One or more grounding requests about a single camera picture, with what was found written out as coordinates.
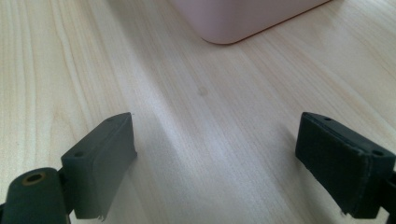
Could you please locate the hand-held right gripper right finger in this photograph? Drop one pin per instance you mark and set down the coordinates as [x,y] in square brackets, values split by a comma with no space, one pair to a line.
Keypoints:
[336,161]

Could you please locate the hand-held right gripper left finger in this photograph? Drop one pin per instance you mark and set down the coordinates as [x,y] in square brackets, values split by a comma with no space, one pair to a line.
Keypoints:
[93,168]

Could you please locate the pink plastic storage box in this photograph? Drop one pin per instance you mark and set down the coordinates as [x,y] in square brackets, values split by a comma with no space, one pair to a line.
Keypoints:
[236,18]

